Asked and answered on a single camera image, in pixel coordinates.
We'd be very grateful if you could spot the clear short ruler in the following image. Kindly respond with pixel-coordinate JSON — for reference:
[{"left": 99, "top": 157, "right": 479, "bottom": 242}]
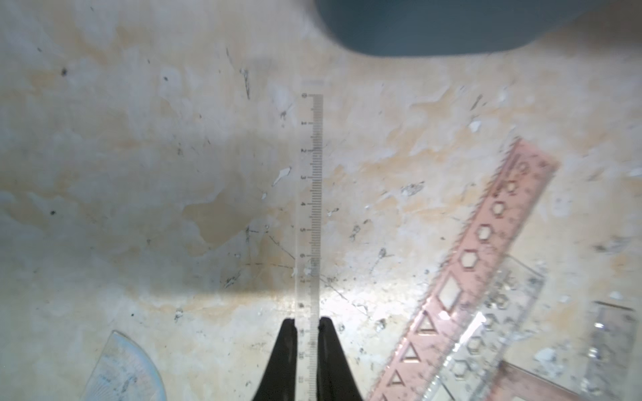
[{"left": 580, "top": 302, "right": 638, "bottom": 401}]

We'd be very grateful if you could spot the clear protractor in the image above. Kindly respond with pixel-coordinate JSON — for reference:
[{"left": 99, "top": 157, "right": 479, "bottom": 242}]
[{"left": 80, "top": 330, "right": 167, "bottom": 401}]

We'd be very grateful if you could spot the teal plastic storage box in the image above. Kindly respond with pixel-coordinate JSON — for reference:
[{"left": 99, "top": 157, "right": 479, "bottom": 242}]
[{"left": 314, "top": 0, "right": 598, "bottom": 57}]

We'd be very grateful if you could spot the pink stencil ruler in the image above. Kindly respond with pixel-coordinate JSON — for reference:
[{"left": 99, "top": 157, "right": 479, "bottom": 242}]
[{"left": 368, "top": 138, "right": 558, "bottom": 400}]

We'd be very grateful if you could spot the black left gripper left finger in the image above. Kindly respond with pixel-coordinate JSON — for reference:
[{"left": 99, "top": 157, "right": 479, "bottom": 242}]
[{"left": 252, "top": 318, "right": 298, "bottom": 401}]

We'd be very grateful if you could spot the pink set square triangle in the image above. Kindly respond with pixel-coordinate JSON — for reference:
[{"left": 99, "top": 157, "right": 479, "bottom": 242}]
[{"left": 486, "top": 361, "right": 582, "bottom": 401}]

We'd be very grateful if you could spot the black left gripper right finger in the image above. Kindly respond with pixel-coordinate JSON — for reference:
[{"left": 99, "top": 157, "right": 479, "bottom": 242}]
[{"left": 316, "top": 317, "right": 363, "bottom": 401}]

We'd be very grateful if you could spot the clear stencil ruler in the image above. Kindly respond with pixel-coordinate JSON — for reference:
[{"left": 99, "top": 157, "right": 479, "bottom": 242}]
[{"left": 423, "top": 256, "right": 545, "bottom": 401}]

